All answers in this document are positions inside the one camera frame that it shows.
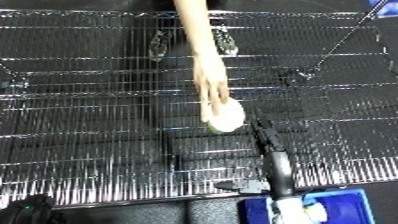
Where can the pale right robot arm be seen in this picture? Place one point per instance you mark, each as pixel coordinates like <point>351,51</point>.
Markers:
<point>290,211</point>

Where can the person's hand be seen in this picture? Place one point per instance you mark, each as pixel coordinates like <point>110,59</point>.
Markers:
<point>210,80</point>

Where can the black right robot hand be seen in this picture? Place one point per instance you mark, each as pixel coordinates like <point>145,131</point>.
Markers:
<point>279,173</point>

